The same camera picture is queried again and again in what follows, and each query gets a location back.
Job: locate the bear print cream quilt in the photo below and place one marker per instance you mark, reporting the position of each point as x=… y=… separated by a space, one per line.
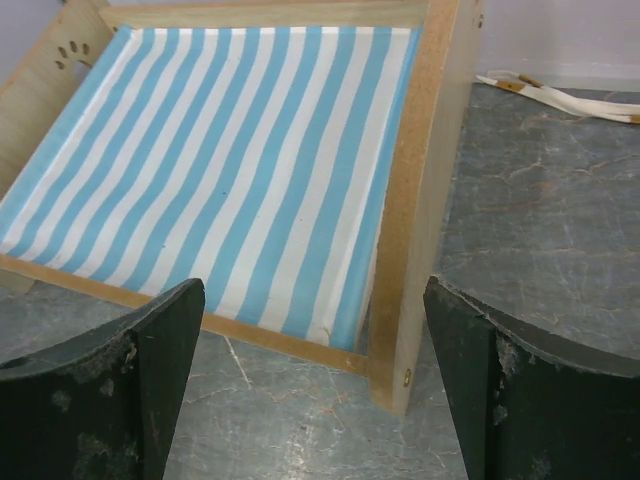
x=580 y=107

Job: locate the wooden pet bed frame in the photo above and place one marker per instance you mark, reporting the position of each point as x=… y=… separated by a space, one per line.
x=434 y=105

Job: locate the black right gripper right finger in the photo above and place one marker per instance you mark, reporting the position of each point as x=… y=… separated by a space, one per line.
x=529 y=404

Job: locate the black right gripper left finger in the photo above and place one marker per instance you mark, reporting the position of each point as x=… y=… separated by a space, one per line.
x=103 y=404

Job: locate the blue white striped mattress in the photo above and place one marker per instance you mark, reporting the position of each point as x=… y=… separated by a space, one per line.
x=254 y=159

